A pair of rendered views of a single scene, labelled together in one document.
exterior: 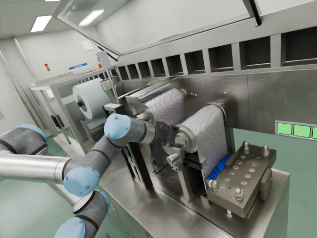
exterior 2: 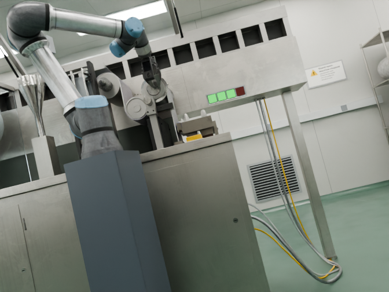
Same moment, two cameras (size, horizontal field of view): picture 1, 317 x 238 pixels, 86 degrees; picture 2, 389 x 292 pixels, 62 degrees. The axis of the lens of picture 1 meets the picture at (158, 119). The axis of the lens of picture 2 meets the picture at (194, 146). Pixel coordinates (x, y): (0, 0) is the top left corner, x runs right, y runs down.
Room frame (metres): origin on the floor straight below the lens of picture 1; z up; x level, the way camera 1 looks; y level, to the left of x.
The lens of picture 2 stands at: (-0.55, 1.11, 0.77)
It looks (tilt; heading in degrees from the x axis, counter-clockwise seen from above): 4 degrees up; 311
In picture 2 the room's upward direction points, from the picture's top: 14 degrees counter-clockwise
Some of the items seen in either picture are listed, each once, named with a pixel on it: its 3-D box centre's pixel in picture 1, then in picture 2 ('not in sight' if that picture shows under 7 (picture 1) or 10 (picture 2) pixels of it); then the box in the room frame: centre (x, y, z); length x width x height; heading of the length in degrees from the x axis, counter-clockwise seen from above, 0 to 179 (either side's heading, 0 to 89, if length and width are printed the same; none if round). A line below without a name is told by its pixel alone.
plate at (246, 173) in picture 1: (244, 173); (199, 128); (0.62, -0.32, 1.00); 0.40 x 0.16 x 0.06; 127
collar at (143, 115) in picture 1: (141, 118); (105, 84); (0.85, 0.09, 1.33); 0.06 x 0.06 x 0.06; 37
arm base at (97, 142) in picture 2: not in sight; (100, 143); (0.47, 0.44, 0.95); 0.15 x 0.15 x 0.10
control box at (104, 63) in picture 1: (102, 60); (45, 46); (1.12, 0.23, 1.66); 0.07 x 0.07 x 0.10; 25
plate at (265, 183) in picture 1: (266, 184); (216, 131); (0.55, -0.39, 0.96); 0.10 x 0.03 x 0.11; 127
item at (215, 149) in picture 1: (214, 152); (173, 114); (0.69, -0.22, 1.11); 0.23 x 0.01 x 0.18; 127
